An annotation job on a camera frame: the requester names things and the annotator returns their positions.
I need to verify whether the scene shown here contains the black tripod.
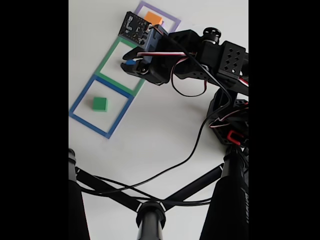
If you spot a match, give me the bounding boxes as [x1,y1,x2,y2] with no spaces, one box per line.
[68,147,249,240]

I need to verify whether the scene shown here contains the blue tape square outline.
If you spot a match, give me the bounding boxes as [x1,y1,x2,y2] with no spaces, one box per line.
[68,74,133,140]

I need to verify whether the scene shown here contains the camera circuit board blue mount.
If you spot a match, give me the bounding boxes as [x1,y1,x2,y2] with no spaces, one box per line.
[118,11,169,63]

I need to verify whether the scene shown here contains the orange square block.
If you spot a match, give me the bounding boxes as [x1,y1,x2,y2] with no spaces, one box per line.
[144,10,164,26]

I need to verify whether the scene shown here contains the red white black servo cable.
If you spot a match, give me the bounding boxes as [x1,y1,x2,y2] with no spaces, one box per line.
[136,51,210,98]

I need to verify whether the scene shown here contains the purple tape square outline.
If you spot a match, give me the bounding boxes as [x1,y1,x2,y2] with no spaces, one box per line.
[119,0,182,46]

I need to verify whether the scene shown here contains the green square block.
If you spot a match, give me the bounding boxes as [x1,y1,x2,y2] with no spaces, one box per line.
[91,96,109,112]

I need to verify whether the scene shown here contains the green tape square outline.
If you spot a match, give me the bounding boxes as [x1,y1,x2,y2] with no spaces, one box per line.
[94,36,147,97]

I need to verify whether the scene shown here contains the red clamp piece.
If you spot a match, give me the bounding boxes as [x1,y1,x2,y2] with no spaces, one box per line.
[226,129,245,144]

